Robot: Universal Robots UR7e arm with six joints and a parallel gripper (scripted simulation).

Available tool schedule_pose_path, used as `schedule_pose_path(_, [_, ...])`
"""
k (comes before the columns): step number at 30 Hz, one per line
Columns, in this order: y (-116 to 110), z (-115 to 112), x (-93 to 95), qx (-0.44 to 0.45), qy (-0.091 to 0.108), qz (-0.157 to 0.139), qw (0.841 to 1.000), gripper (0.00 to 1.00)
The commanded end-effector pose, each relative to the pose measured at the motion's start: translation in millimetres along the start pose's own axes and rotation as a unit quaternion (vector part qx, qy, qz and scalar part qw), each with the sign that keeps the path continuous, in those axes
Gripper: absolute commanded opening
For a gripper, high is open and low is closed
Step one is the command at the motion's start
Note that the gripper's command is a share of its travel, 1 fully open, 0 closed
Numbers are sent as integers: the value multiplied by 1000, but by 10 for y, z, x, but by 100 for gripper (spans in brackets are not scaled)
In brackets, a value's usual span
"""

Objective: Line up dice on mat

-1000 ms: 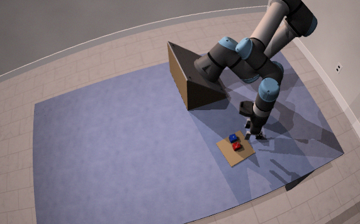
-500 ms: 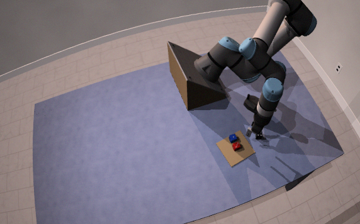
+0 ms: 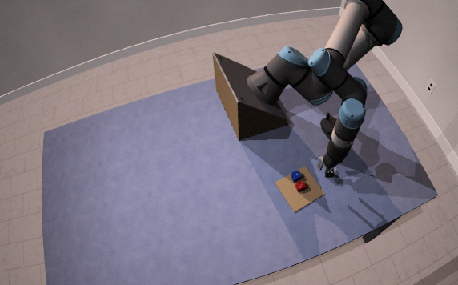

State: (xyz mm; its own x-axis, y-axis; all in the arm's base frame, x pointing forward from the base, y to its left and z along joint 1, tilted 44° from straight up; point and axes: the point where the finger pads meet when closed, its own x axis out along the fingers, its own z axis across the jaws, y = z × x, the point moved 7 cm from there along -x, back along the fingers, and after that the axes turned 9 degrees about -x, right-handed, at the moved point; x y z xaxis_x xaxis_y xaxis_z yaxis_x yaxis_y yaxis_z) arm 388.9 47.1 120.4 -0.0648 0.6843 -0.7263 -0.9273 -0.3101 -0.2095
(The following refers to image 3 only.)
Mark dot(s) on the black die with white pips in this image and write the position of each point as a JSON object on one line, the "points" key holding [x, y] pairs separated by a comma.
{"points": [[329, 173]]}

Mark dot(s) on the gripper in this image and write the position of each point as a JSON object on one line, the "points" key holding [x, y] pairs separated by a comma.
{"points": [[337, 149]]}

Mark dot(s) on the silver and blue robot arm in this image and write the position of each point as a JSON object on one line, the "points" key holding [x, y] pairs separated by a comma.
{"points": [[346, 46]]}

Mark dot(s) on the blue die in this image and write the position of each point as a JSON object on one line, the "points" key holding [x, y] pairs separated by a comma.
{"points": [[296, 176]]}

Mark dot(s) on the tan flat mat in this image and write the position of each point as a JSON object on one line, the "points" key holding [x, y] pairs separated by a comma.
{"points": [[295, 199]]}

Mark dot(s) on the red die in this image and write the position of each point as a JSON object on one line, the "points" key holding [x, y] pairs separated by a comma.
{"points": [[300, 186]]}

